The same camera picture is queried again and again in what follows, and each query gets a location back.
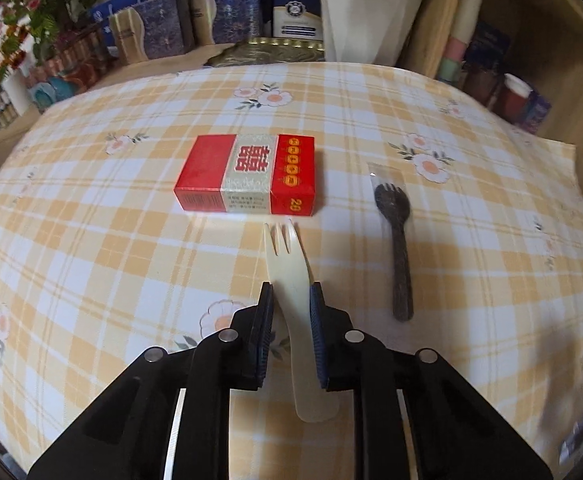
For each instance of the stack of pastel cups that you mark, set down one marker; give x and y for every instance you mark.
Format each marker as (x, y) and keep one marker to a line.
(459, 40)

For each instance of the red cigarette box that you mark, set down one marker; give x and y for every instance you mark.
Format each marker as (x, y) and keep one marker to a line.
(246, 172)

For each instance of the red paper cup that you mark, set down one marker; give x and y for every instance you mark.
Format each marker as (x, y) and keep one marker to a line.
(516, 97)

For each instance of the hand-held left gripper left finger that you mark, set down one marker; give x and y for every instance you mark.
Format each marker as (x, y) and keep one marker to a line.
(264, 340)

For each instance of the white ribbed vase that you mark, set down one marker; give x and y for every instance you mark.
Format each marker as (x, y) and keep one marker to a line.
(15, 90)

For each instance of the dark blue moon print box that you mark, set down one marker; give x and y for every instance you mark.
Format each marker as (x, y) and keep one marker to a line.
(491, 45)

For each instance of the row of small bottles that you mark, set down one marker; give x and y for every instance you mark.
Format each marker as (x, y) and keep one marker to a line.
(1, 117)

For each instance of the yellow checked floral tablecloth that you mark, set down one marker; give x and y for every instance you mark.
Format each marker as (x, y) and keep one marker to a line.
(121, 260)

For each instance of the gold metal tray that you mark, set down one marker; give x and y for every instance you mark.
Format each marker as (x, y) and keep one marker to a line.
(271, 52)

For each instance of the cream plastic fork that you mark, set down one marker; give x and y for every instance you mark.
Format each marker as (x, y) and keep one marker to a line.
(284, 265)

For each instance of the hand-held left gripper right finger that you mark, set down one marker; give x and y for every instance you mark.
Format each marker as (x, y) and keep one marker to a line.
(319, 340)

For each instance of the black plastic spork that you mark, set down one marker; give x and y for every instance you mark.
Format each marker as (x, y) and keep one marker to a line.
(399, 250)

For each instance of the blue gift bag box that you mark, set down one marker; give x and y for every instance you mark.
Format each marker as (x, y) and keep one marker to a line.
(116, 7)

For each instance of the dark blue box round emblem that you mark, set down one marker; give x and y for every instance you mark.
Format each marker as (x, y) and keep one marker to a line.
(296, 5)

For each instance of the wooden shelf unit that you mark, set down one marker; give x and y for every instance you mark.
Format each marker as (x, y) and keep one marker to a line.
(561, 35)

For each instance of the white faceted flower pot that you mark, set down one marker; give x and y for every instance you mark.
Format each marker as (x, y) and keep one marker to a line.
(366, 15)

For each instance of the blue silver gift box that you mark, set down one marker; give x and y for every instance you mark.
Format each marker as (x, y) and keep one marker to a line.
(231, 15)
(156, 30)

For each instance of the small blue box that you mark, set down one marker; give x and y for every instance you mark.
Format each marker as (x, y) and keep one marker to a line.
(536, 112)

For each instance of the dark brown cup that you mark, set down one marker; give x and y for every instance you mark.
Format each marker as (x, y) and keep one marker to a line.
(481, 87)

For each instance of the orange artificial flowers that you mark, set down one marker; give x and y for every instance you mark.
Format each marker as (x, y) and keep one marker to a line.
(1, 65)

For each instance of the patterned planter box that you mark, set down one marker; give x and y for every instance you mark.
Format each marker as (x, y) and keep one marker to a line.
(66, 75)

